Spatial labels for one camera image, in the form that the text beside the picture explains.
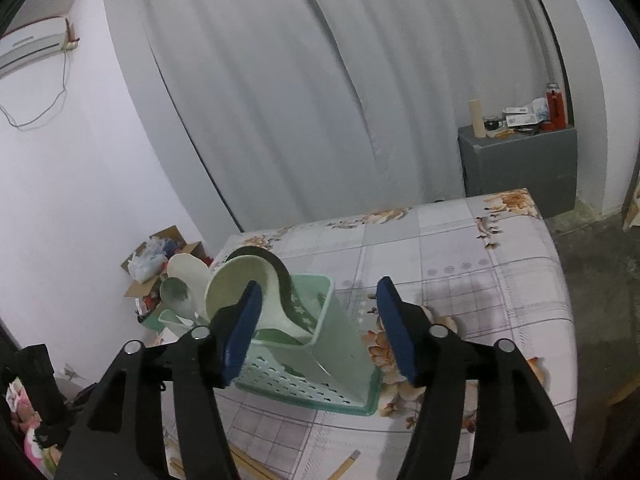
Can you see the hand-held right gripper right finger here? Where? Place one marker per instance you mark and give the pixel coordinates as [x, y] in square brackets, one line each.
[397, 332]

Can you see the green plastic utensil holder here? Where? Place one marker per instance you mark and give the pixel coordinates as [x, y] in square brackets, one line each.
[340, 360]

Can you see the crumpled plastic bags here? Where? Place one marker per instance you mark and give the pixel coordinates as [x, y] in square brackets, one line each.
[147, 262]

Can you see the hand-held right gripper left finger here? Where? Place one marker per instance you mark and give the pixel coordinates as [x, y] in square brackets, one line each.
[242, 332]

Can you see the red gift bag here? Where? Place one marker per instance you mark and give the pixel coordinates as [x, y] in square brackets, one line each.
[146, 305]

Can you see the grey cabinet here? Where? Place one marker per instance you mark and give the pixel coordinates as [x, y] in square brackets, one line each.
[520, 170]

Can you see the pile of wooden chopsticks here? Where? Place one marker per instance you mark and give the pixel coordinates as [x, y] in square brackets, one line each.
[252, 464]

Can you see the open cardboard box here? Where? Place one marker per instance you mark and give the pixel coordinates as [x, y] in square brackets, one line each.
[165, 234]

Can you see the red bottle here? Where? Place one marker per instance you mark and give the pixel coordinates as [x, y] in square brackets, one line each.
[556, 107]

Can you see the black mug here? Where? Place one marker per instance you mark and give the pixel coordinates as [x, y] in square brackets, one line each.
[492, 123]

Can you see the pink printed blanket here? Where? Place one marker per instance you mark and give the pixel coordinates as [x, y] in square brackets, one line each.
[25, 417]

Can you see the white curtain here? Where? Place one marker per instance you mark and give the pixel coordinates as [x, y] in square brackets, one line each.
[325, 85]

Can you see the wooden chair leg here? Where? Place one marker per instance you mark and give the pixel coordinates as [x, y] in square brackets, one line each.
[627, 390]

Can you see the white carton box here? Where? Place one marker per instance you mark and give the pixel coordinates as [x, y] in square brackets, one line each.
[522, 119]

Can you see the white air conditioner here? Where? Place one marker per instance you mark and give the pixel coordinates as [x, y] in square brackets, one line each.
[30, 45]

